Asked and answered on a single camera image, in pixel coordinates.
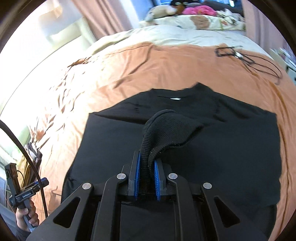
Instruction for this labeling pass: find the person's left hand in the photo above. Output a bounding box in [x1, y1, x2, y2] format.
[16, 199, 40, 232]

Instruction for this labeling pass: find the cream bed sheet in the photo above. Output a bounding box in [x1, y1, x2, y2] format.
[86, 25, 269, 56]

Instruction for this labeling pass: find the right pink curtain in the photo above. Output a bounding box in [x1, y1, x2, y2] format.
[241, 1, 289, 52]

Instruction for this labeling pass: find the orange-brown duvet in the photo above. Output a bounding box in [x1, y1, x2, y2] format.
[31, 42, 295, 240]

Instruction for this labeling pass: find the beige plush toy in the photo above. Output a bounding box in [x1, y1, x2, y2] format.
[144, 5, 177, 22]

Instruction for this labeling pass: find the cream bear-print pillow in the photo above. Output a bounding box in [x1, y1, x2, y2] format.
[139, 15, 246, 31]

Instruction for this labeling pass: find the black knit sweater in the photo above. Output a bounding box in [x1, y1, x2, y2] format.
[62, 83, 281, 237]

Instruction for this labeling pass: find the pink plush toy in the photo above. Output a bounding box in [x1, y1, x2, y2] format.
[182, 5, 217, 16]

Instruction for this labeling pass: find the black cable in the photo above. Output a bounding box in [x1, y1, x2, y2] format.
[0, 119, 49, 218]

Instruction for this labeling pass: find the cream padded headboard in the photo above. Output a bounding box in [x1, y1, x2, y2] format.
[41, 17, 96, 49]

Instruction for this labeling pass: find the pink curtain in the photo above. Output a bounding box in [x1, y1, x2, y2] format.
[72, 0, 132, 39]
[241, 1, 289, 52]

